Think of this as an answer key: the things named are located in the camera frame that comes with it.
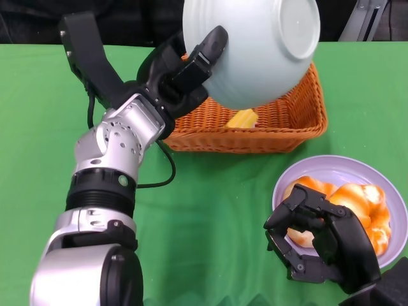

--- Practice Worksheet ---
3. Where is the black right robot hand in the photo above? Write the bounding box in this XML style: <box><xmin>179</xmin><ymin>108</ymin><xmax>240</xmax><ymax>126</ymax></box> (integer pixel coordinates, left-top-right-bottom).
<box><xmin>263</xmin><ymin>184</ymin><xmax>382</xmax><ymax>294</ymax></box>

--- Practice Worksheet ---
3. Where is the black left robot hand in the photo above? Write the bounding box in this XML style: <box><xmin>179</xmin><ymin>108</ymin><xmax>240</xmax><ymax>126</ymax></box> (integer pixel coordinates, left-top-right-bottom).
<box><xmin>136</xmin><ymin>25</ymin><xmax>230</xmax><ymax>120</ymax></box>

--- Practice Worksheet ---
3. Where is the orange striped bread bun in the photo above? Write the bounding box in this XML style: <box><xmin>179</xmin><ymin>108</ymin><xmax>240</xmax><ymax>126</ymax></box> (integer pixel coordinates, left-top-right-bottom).
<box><xmin>283</xmin><ymin>175</ymin><xmax>335</xmax><ymax>249</ymax></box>
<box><xmin>330</xmin><ymin>183</ymin><xmax>392</xmax><ymax>256</ymax></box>

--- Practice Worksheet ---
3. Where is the yellow cake slice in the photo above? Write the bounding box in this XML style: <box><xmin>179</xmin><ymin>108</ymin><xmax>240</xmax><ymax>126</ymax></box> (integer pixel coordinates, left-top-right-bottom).
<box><xmin>224</xmin><ymin>108</ymin><xmax>258</xmax><ymax>129</ymax></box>

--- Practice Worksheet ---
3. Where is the grey-green bowl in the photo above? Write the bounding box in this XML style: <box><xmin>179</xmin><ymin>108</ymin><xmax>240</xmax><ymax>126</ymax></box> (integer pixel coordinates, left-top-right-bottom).
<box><xmin>182</xmin><ymin>0</ymin><xmax>321</xmax><ymax>111</ymax></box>

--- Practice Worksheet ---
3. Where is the orange wicker basket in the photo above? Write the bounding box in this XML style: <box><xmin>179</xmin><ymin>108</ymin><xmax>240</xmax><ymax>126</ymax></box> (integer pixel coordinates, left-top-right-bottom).
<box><xmin>162</xmin><ymin>52</ymin><xmax>328</xmax><ymax>154</ymax></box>

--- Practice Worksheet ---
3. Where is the lavender plate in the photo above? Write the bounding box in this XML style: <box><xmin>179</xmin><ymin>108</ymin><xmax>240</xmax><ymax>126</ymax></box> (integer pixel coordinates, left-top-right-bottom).
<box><xmin>272</xmin><ymin>155</ymin><xmax>401</xmax><ymax>270</ymax></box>

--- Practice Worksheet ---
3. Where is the black backdrop cloth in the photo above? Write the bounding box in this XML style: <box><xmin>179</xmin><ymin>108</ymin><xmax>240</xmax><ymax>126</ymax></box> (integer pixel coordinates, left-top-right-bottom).
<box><xmin>0</xmin><ymin>0</ymin><xmax>358</xmax><ymax>52</ymax></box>

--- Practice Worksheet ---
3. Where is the green tablecloth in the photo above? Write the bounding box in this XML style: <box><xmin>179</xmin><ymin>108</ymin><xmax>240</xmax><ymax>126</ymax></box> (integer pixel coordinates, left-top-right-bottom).
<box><xmin>0</xmin><ymin>43</ymin><xmax>408</xmax><ymax>306</ymax></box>

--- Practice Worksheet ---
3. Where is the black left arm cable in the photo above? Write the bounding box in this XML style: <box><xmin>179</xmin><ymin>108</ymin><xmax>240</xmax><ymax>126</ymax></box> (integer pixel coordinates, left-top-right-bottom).
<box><xmin>86</xmin><ymin>92</ymin><xmax>177</xmax><ymax>189</ymax></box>

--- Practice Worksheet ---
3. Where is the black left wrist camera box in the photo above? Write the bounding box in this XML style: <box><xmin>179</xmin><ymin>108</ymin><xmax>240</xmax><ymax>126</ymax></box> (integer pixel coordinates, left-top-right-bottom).
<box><xmin>58</xmin><ymin>11</ymin><xmax>135</xmax><ymax>109</ymax></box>

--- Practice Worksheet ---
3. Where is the aluminium frame post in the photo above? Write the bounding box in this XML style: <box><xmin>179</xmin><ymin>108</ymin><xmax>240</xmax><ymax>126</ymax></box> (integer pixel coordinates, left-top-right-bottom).
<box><xmin>337</xmin><ymin>0</ymin><xmax>388</xmax><ymax>43</ymax></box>

